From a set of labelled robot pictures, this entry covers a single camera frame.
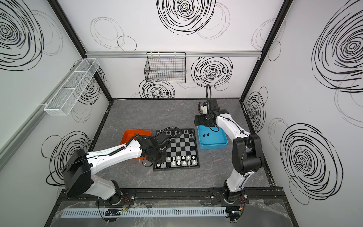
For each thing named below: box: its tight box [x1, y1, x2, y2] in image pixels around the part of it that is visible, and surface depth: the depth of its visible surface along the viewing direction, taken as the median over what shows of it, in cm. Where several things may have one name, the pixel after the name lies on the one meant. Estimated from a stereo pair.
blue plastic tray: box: [196, 124, 228, 150], surface depth 98 cm
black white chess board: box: [153, 128, 200, 172], surface depth 88 cm
